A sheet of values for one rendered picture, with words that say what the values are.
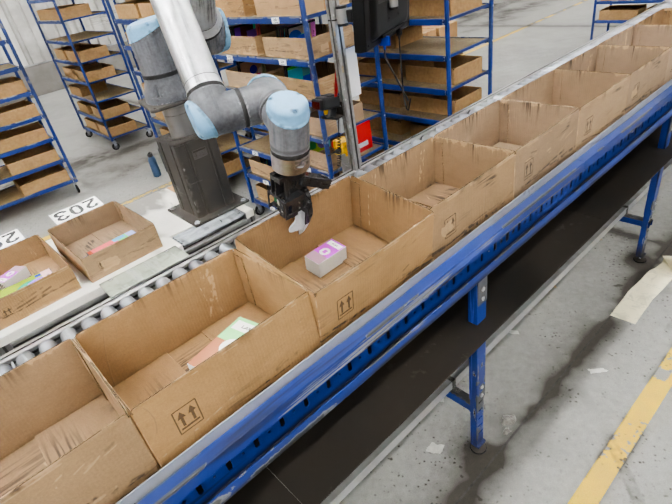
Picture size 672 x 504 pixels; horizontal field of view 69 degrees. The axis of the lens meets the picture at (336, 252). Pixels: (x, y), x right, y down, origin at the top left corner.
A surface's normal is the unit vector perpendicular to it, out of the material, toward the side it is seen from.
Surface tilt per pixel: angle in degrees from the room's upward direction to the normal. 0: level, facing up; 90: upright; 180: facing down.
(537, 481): 0
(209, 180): 90
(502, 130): 90
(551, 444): 0
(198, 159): 90
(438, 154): 90
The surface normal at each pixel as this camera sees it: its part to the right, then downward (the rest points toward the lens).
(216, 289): 0.67, 0.31
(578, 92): -0.73, 0.45
